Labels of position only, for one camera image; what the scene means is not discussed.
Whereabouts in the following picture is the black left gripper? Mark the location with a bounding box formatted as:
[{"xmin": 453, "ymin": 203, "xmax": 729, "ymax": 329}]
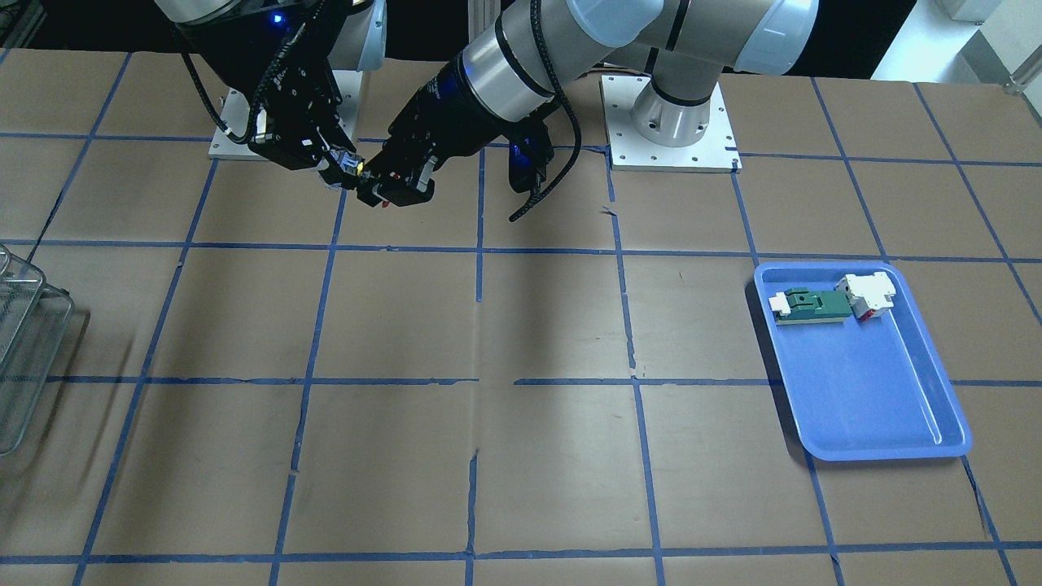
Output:
[{"xmin": 355, "ymin": 62, "xmax": 508, "ymax": 207}]

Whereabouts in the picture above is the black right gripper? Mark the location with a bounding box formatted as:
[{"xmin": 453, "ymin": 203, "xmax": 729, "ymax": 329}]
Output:
[{"xmin": 220, "ymin": 49, "xmax": 359, "ymax": 190}]

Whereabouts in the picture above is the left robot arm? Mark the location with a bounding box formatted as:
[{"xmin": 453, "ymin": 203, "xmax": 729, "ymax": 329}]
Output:
[{"xmin": 355, "ymin": 1, "xmax": 819, "ymax": 220}]

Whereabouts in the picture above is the green terminal block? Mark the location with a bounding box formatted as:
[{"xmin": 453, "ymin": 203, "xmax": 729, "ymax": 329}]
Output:
[{"xmin": 768, "ymin": 288, "xmax": 852, "ymax": 324}]

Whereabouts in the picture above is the white circuit breaker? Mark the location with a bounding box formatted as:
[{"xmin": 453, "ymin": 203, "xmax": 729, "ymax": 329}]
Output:
[{"xmin": 834, "ymin": 271, "xmax": 897, "ymax": 322}]

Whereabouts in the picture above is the blue plastic tray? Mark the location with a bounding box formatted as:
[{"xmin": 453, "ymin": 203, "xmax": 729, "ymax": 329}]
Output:
[{"xmin": 752, "ymin": 260, "xmax": 974, "ymax": 462}]

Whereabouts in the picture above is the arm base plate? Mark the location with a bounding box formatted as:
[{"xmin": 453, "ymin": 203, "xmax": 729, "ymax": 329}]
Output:
[
  {"xmin": 600, "ymin": 75, "xmax": 743, "ymax": 173},
  {"xmin": 208, "ymin": 69, "xmax": 364, "ymax": 162}
]

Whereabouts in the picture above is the aluminium frame post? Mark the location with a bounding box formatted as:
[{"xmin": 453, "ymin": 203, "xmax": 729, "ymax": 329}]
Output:
[{"xmin": 467, "ymin": 0, "xmax": 502, "ymax": 50}]

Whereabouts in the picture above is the wire mesh shelf basket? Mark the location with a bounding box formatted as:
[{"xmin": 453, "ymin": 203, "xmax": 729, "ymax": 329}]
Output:
[{"xmin": 1, "ymin": 246, "xmax": 75, "ymax": 457}]

